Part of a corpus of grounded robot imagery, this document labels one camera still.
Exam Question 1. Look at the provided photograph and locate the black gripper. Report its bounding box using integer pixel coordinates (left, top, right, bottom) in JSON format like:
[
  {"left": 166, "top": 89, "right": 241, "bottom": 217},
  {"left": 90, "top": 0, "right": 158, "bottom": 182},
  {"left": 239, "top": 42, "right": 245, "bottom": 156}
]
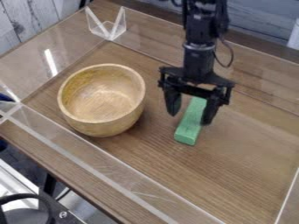
[{"left": 157, "top": 43, "right": 235, "bottom": 126}]

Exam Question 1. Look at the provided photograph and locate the green rectangular block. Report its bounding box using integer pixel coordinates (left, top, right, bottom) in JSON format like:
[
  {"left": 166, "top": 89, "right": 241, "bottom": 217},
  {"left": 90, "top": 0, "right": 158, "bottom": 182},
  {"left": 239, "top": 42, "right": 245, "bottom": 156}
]
[{"left": 173, "top": 97, "right": 206, "bottom": 145}]

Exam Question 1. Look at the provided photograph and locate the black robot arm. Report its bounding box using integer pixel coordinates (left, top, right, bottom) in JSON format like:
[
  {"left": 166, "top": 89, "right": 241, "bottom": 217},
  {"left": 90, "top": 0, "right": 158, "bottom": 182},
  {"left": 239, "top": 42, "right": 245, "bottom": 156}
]
[{"left": 157, "top": 0, "right": 235, "bottom": 126}]

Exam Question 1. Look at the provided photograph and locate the brown wooden bowl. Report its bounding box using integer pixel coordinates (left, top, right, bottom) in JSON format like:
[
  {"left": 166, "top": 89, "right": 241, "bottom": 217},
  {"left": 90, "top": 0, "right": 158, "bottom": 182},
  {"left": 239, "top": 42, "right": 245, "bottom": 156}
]
[{"left": 57, "top": 63, "right": 145, "bottom": 137}]

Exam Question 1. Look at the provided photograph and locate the black table leg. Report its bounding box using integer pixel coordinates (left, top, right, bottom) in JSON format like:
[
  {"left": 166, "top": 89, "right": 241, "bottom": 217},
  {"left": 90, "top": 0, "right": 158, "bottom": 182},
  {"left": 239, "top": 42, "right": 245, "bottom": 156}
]
[{"left": 42, "top": 174, "right": 57, "bottom": 196}]

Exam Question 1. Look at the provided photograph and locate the blue object at left edge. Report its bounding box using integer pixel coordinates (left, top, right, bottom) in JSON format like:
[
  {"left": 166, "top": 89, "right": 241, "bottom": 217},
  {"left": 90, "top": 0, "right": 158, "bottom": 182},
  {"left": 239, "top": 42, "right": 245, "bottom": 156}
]
[{"left": 0, "top": 93, "right": 14, "bottom": 102}]

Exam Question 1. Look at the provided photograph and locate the clear acrylic tray wall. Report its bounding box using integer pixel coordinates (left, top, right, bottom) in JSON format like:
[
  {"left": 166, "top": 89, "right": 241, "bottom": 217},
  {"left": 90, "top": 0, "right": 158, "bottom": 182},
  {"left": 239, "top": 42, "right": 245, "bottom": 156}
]
[{"left": 0, "top": 1, "right": 299, "bottom": 224}]

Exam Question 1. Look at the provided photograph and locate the clear acrylic corner bracket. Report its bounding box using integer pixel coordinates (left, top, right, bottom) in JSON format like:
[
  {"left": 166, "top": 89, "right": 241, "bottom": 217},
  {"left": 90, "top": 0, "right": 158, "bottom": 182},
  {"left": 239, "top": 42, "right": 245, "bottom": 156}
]
[{"left": 85, "top": 7, "right": 126, "bottom": 41}]

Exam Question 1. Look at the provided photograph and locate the black metal bracket with screw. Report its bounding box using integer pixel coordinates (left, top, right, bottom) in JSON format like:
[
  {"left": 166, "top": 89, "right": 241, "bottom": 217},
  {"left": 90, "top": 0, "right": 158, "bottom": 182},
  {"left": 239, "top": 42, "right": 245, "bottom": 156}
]
[{"left": 41, "top": 194, "right": 86, "bottom": 224}]

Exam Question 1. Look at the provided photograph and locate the black cable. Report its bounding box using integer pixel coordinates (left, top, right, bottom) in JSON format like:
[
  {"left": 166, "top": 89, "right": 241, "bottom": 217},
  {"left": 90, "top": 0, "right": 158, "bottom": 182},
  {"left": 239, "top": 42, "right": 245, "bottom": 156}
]
[{"left": 0, "top": 193, "right": 56, "bottom": 224}]

